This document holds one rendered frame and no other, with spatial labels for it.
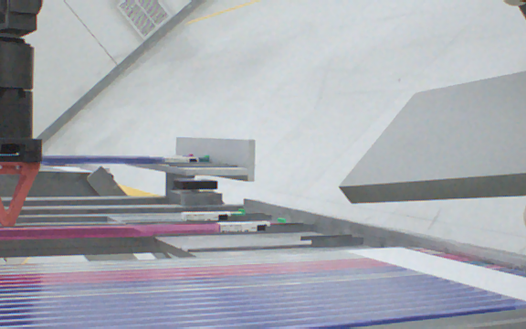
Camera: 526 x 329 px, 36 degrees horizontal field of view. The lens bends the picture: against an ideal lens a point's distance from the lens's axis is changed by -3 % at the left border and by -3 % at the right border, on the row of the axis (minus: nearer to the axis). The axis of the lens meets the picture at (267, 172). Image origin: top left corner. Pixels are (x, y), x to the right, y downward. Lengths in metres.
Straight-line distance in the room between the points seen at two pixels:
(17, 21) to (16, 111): 0.10
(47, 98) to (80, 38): 0.71
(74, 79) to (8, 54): 7.70
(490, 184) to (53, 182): 1.05
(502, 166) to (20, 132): 0.59
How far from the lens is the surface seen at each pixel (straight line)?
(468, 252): 0.71
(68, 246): 1.06
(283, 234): 0.92
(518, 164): 1.05
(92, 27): 8.71
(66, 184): 1.84
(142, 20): 8.85
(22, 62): 0.94
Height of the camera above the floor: 1.11
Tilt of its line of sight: 19 degrees down
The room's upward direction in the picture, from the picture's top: 39 degrees counter-clockwise
